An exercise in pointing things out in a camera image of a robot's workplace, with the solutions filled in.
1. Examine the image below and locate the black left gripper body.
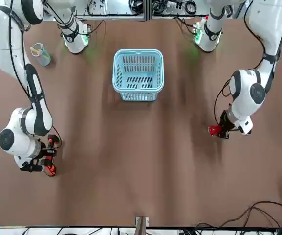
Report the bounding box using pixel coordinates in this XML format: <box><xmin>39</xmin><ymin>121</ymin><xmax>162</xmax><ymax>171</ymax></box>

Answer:
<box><xmin>218</xmin><ymin>109</ymin><xmax>237</xmax><ymax>135</ymax></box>

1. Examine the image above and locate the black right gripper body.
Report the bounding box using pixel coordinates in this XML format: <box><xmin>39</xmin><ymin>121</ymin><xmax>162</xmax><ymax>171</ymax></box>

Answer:
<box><xmin>20</xmin><ymin>141</ymin><xmax>50</xmax><ymax>173</ymax></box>

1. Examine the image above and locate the red toy car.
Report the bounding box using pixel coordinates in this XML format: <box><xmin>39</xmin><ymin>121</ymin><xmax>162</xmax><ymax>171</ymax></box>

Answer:
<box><xmin>209</xmin><ymin>124</ymin><xmax>223</xmax><ymax>137</ymax></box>

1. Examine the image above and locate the orange black barcode scanner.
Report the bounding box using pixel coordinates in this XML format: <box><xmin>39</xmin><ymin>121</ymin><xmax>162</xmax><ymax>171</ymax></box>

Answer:
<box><xmin>45</xmin><ymin>134</ymin><xmax>62</xmax><ymax>177</ymax></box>

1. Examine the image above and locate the light blue plastic basket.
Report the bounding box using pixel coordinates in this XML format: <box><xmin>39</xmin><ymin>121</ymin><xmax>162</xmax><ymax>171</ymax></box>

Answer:
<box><xmin>112</xmin><ymin>48</ymin><xmax>165</xmax><ymax>102</ymax></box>

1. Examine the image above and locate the clear plastic cup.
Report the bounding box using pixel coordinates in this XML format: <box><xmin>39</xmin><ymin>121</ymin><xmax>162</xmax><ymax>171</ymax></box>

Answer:
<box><xmin>29</xmin><ymin>43</ymin><xmax>52</xmax><ymax>67</ymax></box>

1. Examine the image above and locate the green highlighter pen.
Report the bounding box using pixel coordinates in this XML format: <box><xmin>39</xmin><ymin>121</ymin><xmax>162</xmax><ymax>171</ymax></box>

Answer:
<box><xmin>39</xmin><ymin>47</ymin><xmax>51</xmax><ymax>60</ymax></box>

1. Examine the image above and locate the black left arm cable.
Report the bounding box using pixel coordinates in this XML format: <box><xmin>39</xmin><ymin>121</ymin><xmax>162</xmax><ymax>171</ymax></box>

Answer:
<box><xmin>213</xmin><ymin>0</ymin><xmax>282</xmax><ymax>133</ymax></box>

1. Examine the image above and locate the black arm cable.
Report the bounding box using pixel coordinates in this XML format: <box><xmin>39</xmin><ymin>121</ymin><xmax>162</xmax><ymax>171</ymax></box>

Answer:
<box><xmin>213</xmin><ymin>0</ymin><xmax>282</xmax><ymax>133</ymax></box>
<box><xmin>7</xmin><ymin>0</ymin><xmax>63</xmax><ymax>147</ymax></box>

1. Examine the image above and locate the black table cable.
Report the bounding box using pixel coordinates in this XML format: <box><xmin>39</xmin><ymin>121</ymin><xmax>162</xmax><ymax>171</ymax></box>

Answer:
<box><xmin>225</xmin><ymin>207</ymin><xmax>282</xmax><ymax>229</ymax></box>
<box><xmin>194</xmin><ymin>200</ymin><xmax>282</xmax><ymax>228</ymax></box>

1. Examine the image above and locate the metal table edge bracket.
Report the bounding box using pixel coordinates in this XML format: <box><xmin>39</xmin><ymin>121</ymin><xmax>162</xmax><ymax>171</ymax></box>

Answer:
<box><xmin>135</xmin><ymin>215</ymin><xmax>150</xmax><ymax>235</ymax></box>

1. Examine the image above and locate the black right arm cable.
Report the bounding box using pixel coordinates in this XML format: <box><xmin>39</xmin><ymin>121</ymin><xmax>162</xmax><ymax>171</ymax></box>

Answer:
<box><xmin>7</xmin><ymin>0</ymin><xmax>63</xmax><ymax>147</ymax></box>

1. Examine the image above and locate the aluminium frame post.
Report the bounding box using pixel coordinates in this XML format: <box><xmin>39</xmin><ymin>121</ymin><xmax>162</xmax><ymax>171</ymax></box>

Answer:
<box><xmin>144</xmin><ymin>0</ymin><xmax>152</xmax><ymax>22</ymax></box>

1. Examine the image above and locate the black cable coil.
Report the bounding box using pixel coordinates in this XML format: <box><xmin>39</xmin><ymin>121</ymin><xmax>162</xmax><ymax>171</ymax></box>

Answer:
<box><xmin>128</xmin><ymin>0</ymin><xmax>146</xmax><ymax>10</ymax></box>

